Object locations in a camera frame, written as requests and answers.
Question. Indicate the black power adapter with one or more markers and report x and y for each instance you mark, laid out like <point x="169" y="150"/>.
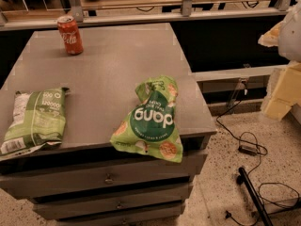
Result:
<point x="247" y="150"/>

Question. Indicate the orange Coca-Cola can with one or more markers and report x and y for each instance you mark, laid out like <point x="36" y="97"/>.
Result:
<point x="69" y="32"/>

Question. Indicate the green Dang chip bag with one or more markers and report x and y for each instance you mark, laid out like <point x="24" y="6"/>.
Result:
<point x="149" y="129"/>

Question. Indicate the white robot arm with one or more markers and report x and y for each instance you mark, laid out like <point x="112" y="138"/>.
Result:
<point x="289" y="39"/>

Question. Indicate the metal railing frame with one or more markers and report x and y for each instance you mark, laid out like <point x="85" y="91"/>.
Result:
<point x="43" y="14"/>

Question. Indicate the black stand leg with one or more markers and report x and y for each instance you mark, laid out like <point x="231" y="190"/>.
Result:
<point x="244" y="179"/>

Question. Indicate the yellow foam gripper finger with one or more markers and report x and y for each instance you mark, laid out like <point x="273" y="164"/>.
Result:
<point x="270" y="38"/>
<point x="283" y="91"/>

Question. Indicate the green jalapeno chip bag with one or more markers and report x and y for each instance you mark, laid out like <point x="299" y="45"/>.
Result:
<point x="38" y="121"/>

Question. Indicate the grey drawer cabinet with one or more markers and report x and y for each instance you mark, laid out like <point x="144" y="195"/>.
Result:
<point x="85" y="181"/>

